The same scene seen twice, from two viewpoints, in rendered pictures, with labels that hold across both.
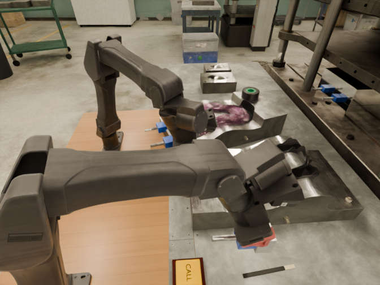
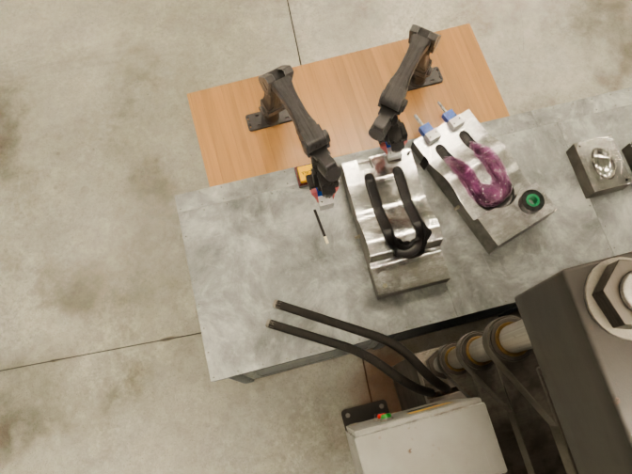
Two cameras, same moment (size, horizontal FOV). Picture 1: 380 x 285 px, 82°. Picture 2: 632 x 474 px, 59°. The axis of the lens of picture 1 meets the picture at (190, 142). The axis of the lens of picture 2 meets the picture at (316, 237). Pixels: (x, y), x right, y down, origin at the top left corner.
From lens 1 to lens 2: 1.58 m
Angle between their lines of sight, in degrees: 50
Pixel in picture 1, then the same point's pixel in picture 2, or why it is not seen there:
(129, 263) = not seen: hidden behind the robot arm
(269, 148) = (328, 162)
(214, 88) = (576, 164)
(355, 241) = (356, 293)
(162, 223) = (341, 150)
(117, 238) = (323, 124)
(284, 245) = (341, 239)
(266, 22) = not seen: outside the picture
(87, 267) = not seen: hidden behind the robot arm
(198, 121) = (373, 133)
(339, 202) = (381, 277)
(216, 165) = (304, 134)
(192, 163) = (301, 125)
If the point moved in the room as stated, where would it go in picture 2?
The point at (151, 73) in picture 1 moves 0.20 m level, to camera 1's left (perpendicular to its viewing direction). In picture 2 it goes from (393, 84) to (380, 31)
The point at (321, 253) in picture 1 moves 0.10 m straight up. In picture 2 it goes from (340, 264) to (342, 257)
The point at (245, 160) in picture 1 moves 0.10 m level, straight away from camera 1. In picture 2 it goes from (323, 154) to (355, 159)
